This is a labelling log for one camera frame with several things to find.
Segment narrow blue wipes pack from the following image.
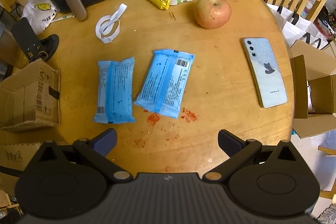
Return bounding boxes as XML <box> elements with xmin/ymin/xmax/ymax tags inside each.
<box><xmin>93</xmin><ymin>57</ymin><xmax>135</xmax><ymax>124</ymax></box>

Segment small cardboard box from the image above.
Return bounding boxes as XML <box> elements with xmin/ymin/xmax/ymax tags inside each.
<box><xmin>1</xmin><ymin>59</ymin><xmax>61</xmax><ymax>133</ymax></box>

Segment blue wipes pack with barcode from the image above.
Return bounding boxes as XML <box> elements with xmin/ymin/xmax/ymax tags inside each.
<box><xmin>134</xmin><ymin>49</ymin><xmax>195</xmax><ymax>118</ymax></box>

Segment cardboard box with black tape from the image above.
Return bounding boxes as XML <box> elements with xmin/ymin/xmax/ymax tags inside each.
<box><xmin>0</xmin><ymin>143</ymin><xmax>42</xmax><ymax>177</ymax></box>

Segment light blue smartphone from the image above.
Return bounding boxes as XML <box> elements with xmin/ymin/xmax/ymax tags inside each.
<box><xmin>242</xmin><ymin>38</ymin><xmax>288</xmax><ymax>109</ymax></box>

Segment open cardboard box on right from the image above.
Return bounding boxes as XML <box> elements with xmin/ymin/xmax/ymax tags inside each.
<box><xmin>290</xmin><ymin>40</ymin><xmax>335</xmax><ymax>138</ymax></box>

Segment black phone stand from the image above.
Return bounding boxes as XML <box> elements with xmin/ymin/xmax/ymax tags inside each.
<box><xmin>11</xmin><ymin>17</ymin><xmax>59</xmax><ymax>63</ymax></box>

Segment white elastic band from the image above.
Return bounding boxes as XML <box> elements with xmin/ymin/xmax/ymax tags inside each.
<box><xmin>95</xmin><ymin>3</ymin><xmax>127</xmax><ymax>44</ymax></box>

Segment white paper shopping bag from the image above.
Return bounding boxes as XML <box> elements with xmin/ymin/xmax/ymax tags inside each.
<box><xmin>266</xmin><ymin>3</ymin><xmax>328</xmax><ymax>50</ymax></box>

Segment wrapped disposable chopsticks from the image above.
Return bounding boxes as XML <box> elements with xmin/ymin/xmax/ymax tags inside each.
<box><xmin>51</xmin><ymin>14</ymin><xmax>75</xmax><ymax>23</ymax></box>

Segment red apple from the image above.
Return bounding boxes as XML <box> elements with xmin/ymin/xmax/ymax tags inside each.
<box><xmin>194</xmin><ymin>0</ymin><xmax>232</xmax><ymax>29</ymax></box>

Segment white smiley plastic bag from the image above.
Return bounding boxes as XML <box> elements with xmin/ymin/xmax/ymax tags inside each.
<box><xmin>22</xmin><ymin>0</ymin><xmax>58</xmax><ymax>35</ymax></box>

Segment small paper clip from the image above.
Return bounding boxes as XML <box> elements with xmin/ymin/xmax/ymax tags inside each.
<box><xmin>169</xmin><ymin>12</ymin><xmax>176</xmax><ymax>21</ymax></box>

